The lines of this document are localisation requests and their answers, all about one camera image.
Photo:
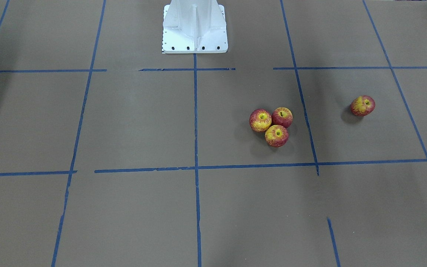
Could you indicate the lone red yellow apple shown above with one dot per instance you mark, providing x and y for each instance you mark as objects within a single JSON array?
[{"x": 362, "y": 106}]

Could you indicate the red yellow apple front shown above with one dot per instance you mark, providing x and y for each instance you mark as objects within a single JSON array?
[{"x": 276, "y": 136}]

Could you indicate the red yellow apple back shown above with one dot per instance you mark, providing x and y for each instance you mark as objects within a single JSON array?
[{"x": 282, "y": 116}]

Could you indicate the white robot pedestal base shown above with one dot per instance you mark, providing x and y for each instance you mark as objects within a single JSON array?
[{"x": 194, "y": 26}]

